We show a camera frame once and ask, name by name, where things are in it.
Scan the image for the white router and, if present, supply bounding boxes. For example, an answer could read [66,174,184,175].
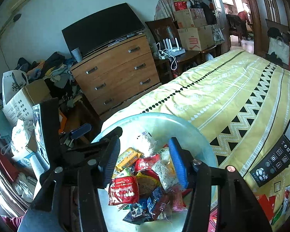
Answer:
[157,37,186,55]

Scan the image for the wooden wardrobe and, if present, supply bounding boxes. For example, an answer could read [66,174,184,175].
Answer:
[242,0,290,58]

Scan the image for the grey cup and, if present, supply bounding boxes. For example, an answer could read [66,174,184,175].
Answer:
[71,48,83,63]

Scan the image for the wooden chair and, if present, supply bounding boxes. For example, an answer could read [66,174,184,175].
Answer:
[145,17,180,54]

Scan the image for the open cardboard box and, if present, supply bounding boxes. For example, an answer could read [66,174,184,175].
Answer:
[2,78,51,122]

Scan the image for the red pink flat box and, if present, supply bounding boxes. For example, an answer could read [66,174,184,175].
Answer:
[254,194,276,221]

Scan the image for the cardboard box with red print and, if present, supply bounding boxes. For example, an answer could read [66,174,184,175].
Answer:
[177,25,214,52]

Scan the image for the white paper bag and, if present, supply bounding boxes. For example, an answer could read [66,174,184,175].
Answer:
[2,70,29,104]

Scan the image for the glass bowl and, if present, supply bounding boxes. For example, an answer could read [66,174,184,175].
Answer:
[90,112,218,226]

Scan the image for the white tote bag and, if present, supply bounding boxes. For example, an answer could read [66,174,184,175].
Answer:
[268,36,290,64]

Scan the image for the black cardboard box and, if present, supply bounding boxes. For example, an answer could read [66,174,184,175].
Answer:
[250,119,290,188]

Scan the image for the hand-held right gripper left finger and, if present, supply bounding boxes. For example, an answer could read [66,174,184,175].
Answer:
[18,135,121,232]

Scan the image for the plain brown cardboard box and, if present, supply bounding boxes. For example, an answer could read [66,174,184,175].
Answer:
[173,8,207,29]

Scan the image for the heap of mixed clothes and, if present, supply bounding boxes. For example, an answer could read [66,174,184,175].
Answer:
[14,52,79,103]

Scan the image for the wooden door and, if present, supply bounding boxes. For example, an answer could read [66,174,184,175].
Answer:
[200,0,231,51]

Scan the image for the wooden dresser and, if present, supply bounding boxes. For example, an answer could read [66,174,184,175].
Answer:
[70,32,161,116]

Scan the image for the jumble of colourful snack packets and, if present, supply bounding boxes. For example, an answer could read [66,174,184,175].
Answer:
[107,132,188,224]

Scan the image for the white plastic bag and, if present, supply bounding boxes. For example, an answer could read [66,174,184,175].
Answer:
[11,119,37,155]

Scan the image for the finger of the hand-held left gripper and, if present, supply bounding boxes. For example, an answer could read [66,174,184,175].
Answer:
[60,123,92,146]
[63,127,123,161]

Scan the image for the white power strip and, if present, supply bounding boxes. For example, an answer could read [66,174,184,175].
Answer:
[155,49,177,61]

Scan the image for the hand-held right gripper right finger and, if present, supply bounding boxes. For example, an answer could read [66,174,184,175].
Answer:
[169,137,272,232]

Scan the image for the black television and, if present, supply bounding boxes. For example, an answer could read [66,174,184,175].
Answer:
[61,2,145,58]

